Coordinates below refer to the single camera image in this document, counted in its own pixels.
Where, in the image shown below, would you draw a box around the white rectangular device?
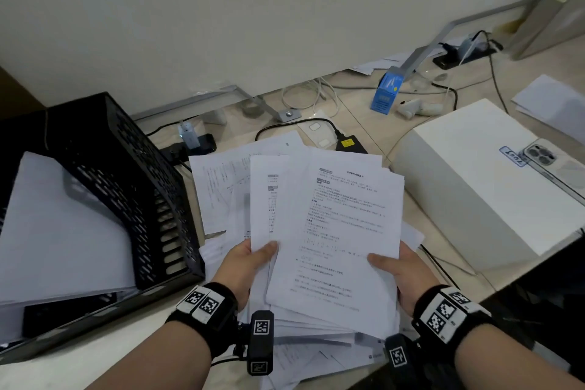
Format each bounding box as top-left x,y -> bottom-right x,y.
297,113 -> 339,148

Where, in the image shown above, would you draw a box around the person's left forearm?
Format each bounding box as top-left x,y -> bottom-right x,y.
87,321 -> 213,390

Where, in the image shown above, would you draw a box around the grey panel with yellow note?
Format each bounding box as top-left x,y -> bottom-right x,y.
507,0 -> 585,60

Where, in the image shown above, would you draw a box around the silver smartphone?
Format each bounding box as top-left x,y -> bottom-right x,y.
522,138 -> 585,203

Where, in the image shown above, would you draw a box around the white handheld device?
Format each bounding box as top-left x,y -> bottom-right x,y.
396,98 -> 447,120

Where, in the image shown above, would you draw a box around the brown cardboard sheet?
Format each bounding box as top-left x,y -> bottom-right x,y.
0,66 -> 46,121

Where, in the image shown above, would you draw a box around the white paper sheets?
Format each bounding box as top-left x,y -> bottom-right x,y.
511,74 -> 585,146

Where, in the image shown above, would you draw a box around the white box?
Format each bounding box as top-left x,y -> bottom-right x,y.
391,98 -> 585,272

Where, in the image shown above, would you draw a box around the grey metal bracket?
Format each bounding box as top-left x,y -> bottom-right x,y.
400,0 -> 547,82
130,85 -> 302,123

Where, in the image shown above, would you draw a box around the black mesh file organizer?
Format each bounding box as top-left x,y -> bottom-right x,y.
0,91 -> 207,366

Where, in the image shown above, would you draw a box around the black power strip cable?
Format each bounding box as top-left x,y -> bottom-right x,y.
145,115 -> 202,137

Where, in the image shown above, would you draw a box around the black marker wristband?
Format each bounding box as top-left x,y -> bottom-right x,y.
165,282 -> 239,358
411,284 -> 494,347

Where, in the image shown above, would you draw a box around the black power strip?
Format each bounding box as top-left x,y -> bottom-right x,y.
431,44 -> 499,69
160,132 -> 218,166

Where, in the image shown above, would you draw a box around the short black cable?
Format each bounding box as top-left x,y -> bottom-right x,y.
431,81 -> 459,111

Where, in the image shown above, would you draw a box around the pile of printed papers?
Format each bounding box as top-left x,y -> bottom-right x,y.
188,130 -> 426,390

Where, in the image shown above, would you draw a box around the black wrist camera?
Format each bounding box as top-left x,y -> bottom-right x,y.
385,333 -> 421,390
246,310 -> 275,377

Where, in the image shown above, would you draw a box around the black power adapter cable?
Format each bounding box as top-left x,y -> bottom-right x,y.
254,118 -> 341,141

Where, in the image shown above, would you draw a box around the small blue box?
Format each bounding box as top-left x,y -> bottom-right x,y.
370,66 -> 405,115

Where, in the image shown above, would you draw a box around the black camera cable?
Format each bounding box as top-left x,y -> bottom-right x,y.
210,355 -> 250,367

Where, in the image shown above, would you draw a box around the person's right hand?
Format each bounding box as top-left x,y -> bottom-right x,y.
367,241 -> 442,317

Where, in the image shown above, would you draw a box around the small white paper sheet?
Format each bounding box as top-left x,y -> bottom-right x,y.
349,54 -> 412,76

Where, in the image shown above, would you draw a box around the grey plug adapter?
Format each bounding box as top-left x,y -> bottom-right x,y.
456,35 -> 481,62

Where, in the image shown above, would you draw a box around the white charger plug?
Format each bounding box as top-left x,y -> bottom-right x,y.
177,119 -> 201,149

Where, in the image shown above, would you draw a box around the white coiled cables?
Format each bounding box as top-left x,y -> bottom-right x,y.
281,76 -> 341,119

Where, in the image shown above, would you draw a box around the person's right forearm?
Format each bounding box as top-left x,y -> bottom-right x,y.
452,323 -> 585,390

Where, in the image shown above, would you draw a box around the long black cable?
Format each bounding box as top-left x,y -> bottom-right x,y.
473,30 -> 511,115

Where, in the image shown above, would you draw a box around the person's left hand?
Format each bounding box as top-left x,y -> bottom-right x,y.
211,239 -> 280,312

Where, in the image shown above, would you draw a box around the black power adapter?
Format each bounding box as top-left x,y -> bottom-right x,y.
336,136 -> 369,155

